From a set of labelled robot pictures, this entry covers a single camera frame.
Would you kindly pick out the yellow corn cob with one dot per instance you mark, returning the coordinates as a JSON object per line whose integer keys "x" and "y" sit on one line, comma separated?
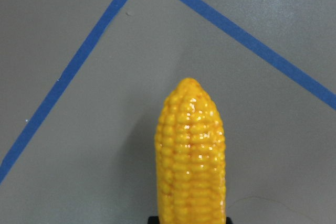
{"x": 190, "y": 157}

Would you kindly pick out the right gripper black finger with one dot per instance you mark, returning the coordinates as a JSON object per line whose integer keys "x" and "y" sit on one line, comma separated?
{"x": 153, "y": 220}

